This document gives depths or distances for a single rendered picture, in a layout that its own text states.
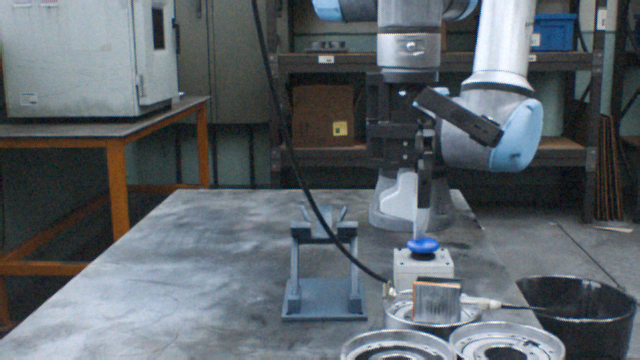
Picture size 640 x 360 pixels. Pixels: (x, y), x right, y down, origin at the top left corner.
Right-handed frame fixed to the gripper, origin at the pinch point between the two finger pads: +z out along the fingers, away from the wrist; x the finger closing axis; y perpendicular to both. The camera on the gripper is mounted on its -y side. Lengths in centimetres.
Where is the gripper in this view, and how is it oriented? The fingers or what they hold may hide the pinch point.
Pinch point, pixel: (422, 230)
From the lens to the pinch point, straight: 89.4
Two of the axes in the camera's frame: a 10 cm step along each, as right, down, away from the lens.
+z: 0.1, 9.8, 2.0
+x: -0.6, 2.0, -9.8
